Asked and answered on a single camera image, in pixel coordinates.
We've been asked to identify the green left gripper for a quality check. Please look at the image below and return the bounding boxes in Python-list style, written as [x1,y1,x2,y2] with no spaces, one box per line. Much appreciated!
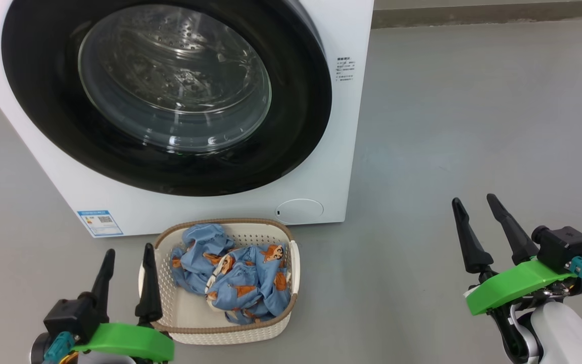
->
[71,243,175,362]

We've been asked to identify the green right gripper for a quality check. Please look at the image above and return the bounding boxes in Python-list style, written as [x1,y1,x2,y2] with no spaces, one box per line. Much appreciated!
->
[451,193,582,316]

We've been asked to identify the black round glass door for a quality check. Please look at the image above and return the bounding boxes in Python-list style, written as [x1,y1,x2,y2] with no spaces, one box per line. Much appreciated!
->
[2,0,333,197]

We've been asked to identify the cream basket with brown rim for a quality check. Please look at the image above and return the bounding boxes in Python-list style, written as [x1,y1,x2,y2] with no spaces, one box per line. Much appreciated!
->
[138,218,301,345]

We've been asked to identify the white washing machine body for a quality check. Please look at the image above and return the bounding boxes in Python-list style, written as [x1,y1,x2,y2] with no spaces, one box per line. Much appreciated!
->
[0,0,375,238]

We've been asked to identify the blue energy label sticker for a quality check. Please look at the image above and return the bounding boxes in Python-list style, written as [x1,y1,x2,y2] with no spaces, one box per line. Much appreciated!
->
[77,209,124,237]

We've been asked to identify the round white filter cover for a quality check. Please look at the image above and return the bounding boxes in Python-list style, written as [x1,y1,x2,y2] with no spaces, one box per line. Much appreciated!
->
[276,198,324,225]

